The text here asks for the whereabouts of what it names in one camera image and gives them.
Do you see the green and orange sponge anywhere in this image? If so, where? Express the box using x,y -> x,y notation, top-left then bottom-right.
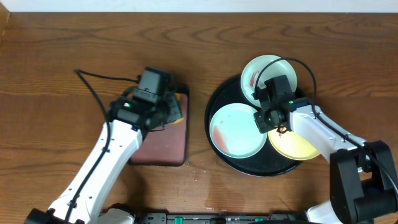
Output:
170,93 -> 183,124

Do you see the light blue plate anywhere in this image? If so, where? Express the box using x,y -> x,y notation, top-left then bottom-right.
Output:
209,103 -> 267,159
240,55 -> 297,107

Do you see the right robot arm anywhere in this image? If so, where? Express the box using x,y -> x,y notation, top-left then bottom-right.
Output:
254,98 -> 397,223

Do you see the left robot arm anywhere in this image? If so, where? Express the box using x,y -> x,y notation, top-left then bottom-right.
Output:
25,93 -> 189,223

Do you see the black rectangular water tray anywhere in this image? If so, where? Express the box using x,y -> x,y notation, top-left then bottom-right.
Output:
128,85 -> 190,167

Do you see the black round serving tray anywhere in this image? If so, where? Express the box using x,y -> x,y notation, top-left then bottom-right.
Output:
205,74 -> 302,177

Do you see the yellow plate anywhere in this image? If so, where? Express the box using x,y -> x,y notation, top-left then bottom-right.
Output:
267,129 -> 320,161

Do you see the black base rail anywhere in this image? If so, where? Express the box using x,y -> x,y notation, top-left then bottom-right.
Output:
99,203 -> 312,224

